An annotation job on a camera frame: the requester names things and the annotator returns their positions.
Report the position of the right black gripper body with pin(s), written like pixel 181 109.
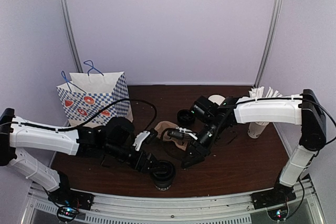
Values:
pixel 204 150

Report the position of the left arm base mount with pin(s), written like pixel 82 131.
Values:
pixel 74 199

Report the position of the bundle of wrapped white straws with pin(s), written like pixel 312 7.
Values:
pixel 262 94

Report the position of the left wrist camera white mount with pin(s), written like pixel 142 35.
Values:
pixel 145 137

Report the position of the black plastic cup lid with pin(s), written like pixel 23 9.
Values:
pixel 166 172

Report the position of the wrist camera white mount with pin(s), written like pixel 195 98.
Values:
pixel 181 133
pixel 145 137

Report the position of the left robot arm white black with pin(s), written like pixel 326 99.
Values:
pixel 81 141

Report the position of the aluminium frame post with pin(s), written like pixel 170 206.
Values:
pixel 70 35
pixel 269 41

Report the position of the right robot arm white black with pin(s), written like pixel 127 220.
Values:
pixel 298 109

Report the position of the stack of black lids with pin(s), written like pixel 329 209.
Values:
pixel 185 117

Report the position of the blue checkered paper bag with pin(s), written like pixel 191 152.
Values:
pixel 94 96

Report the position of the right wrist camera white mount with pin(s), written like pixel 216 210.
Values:
pixel 181 133

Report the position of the brown cardboard cup carrier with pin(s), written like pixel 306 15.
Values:
pixel 162 129

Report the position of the left aluminium frame post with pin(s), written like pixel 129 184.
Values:
pixel 70 35

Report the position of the stack of paper coffee cups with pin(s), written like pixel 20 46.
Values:
pixel 217 99

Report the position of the white cup holding straws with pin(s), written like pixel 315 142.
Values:
pixel 256 128

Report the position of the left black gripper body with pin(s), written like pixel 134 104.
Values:
pixel 134 163

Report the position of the right aluminium frame post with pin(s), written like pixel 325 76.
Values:
pixel 269 41

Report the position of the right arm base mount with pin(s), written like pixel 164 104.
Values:
pixel 270 198

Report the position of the single black paper coffee cup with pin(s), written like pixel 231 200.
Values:
pixel 163 185

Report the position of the aluminium front rail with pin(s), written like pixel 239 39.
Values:
pixel 234 208

